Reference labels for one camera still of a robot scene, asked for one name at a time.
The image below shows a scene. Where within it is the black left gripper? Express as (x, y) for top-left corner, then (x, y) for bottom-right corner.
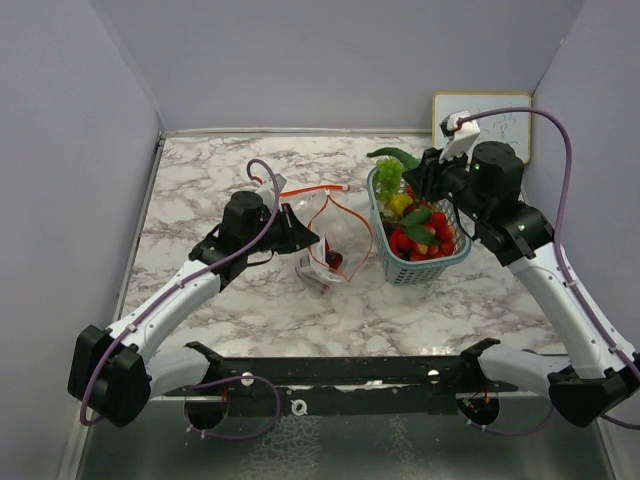
(244, 203), (320, 255)

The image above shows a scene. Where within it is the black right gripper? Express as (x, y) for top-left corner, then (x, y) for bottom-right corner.
(403, 141), (487, 222)

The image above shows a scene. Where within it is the dark purple mangosteen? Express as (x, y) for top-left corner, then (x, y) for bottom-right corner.
(325, 250), (343, 271)

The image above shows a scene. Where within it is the clear orange-zip bag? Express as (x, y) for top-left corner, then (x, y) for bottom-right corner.
(283, 184), (374, 296)

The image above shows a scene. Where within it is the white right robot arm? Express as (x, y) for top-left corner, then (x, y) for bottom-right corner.
(402, 141), (639, 427)

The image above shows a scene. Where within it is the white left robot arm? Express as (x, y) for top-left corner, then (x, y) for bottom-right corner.
(67, 191), (320, 427)

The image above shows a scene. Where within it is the green grape bunch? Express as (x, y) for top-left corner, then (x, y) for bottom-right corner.
(374, 157), (404, 202)

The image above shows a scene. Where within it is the yellow starfruit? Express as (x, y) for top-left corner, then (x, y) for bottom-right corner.
(386, 193), (414, 219)

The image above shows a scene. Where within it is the light blue plastic basket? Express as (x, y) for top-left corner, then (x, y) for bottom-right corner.
(366, 169), (471, 286)

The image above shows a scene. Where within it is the small whiteboard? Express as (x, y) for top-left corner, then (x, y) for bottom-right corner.
(432, 92), (532, 163)

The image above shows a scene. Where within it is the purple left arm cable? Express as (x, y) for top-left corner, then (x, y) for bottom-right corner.
(79, 158), (284, 441)

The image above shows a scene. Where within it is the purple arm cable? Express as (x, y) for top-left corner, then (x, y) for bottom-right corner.
(79, 158), (284, 441)
(462, 107), (640, 435)

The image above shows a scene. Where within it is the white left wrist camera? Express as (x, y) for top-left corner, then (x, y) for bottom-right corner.
(253, 174), (287, 210)

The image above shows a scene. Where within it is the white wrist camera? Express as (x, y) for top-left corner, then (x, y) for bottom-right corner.
(439, 110), (481, 164)
(253, 174), (287, 210)

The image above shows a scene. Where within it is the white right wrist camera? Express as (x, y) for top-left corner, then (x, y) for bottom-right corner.
(439, 110), (481, 164)

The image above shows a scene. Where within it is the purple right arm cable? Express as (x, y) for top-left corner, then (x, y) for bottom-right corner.
(462, 107), (640, 435)

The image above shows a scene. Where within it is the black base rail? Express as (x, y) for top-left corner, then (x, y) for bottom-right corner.
(182, 342), (516, 418)

